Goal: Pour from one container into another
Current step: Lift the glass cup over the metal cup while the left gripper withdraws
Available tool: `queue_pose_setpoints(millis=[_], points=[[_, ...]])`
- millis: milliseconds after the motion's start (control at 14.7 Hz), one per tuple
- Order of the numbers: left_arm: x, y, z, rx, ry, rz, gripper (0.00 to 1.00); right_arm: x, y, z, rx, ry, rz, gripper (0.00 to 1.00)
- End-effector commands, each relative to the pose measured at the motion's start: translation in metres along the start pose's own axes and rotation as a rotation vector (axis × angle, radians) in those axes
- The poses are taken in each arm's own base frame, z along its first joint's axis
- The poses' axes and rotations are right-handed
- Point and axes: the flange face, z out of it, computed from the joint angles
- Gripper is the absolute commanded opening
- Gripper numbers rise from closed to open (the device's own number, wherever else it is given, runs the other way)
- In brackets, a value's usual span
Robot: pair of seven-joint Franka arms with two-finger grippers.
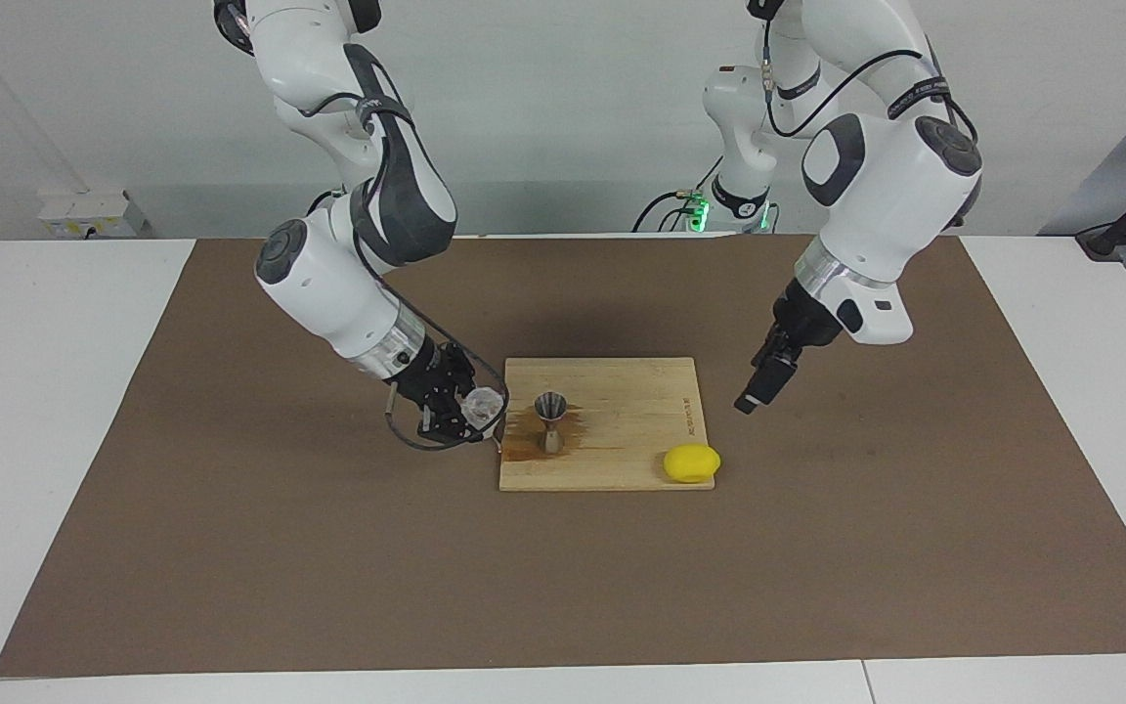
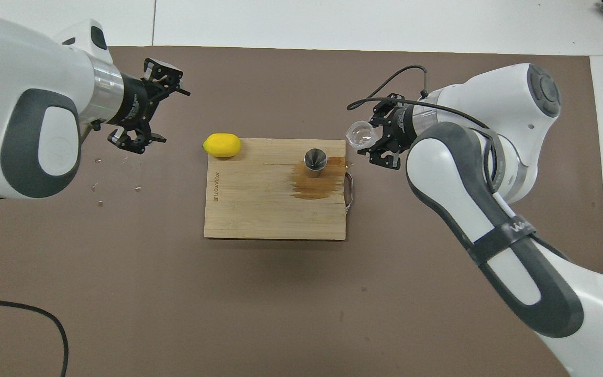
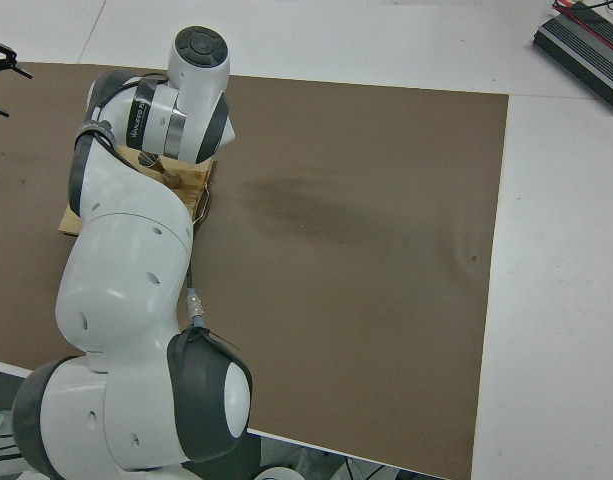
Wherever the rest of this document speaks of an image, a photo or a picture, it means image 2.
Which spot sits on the bamboo cutting board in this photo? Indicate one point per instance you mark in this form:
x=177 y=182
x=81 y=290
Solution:
x=259 y=199

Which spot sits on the small clear glass cup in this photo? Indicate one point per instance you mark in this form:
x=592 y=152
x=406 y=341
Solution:
x=361 y=133

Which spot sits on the steel double jigger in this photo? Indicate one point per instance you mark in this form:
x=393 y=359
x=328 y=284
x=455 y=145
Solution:
x=315 y=159

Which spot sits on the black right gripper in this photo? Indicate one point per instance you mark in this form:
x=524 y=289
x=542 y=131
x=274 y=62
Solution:
x=400 y=128

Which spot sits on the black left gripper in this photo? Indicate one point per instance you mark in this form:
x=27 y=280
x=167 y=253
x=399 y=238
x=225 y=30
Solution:
x=134 y=102

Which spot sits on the yellow lemon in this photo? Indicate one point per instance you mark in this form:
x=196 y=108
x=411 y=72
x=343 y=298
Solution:
x=222 y=145

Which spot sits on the brown table mat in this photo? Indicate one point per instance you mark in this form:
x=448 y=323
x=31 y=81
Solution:
x=280 y=314

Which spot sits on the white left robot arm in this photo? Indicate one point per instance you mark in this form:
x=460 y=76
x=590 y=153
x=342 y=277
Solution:
x=8 y=78

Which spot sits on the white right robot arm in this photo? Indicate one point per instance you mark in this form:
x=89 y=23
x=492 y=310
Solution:
x=490 y=104

